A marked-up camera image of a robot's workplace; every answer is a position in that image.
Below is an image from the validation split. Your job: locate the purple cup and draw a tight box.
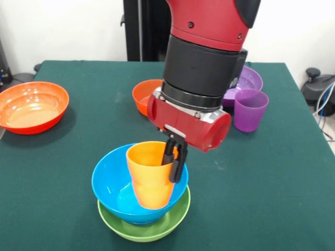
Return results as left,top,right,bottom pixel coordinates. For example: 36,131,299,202
233,88,270,133

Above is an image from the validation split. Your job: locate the purple bowl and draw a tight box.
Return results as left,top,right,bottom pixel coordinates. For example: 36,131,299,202
222,65,263,107

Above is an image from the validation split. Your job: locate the green bowl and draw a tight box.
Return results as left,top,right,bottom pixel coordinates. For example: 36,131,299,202
97,184,192,243

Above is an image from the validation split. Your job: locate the grey office chair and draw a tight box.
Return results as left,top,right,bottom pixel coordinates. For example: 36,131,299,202
5,72,36,86

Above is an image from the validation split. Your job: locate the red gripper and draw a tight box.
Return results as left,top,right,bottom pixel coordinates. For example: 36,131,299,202
146,94,232,183

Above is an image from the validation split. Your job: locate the small orange bowl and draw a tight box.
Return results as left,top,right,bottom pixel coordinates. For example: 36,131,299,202
132,79,164,117

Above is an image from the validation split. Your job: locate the bundle of floor cables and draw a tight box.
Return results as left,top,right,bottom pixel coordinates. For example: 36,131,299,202
312,83,335,143

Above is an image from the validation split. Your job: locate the dark green table cloth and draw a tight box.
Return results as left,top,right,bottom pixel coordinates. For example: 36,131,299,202
0,60,335,251

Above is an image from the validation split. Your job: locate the black chair base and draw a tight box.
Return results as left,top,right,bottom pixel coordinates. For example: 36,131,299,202
300,67,335,117

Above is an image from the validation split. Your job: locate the orange cup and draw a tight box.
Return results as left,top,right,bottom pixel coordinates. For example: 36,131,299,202
126,141,179,210

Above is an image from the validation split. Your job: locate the black equipment stand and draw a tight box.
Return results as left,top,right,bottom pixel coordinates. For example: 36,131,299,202
0,39,12,84

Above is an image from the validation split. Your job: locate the large orange bowl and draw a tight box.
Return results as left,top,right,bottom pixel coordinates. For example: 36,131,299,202
0,81,70,135

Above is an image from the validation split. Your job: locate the large light blue bowl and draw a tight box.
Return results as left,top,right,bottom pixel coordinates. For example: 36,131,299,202
91,143,189,225

